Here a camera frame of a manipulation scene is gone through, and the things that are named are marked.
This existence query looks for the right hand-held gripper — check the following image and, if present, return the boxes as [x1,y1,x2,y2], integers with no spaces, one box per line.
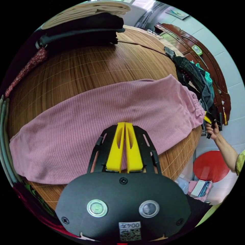
[203,111,224,139]

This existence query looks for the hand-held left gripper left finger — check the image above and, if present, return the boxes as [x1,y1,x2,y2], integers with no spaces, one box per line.
[106,122,125,173]

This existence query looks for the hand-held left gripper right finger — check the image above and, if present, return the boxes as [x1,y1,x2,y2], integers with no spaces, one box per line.
[125,122,143,173]

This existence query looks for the pink and white striped pants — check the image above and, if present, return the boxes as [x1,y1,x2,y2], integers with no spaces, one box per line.
[9,74,205,185]

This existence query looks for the person's right forearm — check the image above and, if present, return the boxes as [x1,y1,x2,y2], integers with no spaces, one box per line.
[213,133,240,174]

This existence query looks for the person's right hand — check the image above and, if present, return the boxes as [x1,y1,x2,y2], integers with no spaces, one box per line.
[205,122,221,141]

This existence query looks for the red round stool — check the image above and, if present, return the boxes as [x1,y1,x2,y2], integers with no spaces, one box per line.
[193,150,230,183]

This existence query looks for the person's body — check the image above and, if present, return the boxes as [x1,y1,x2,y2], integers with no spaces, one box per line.
[187,148,245,229]

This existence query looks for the clear plastic container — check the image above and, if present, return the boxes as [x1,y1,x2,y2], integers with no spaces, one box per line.
[175,176,189,195]

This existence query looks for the pink bag with items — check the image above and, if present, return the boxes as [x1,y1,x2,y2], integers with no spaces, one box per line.
[188,180,213,202]

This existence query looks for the green clock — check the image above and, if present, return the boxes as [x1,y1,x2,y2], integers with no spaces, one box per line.
[191,44,203,56]

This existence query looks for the red dotted cloth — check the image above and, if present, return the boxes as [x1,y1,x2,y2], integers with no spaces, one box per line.
[5,47,47,98]

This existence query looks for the window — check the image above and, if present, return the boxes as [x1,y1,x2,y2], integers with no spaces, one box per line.
[122,0,169,27]

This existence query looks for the framed wall picture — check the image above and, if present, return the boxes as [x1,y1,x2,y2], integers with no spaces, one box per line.
[165,7,190,21]

